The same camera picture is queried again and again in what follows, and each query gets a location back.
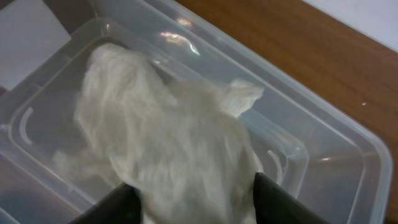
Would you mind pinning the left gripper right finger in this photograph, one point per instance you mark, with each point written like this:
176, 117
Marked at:
273, 205

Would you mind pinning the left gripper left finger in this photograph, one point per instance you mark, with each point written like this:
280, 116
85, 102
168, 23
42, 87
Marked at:
121, 206

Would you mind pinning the white napkin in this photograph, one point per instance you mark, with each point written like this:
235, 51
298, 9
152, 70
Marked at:
180, 144

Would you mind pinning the clear plastic bin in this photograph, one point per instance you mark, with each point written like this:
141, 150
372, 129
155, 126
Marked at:
333, 165

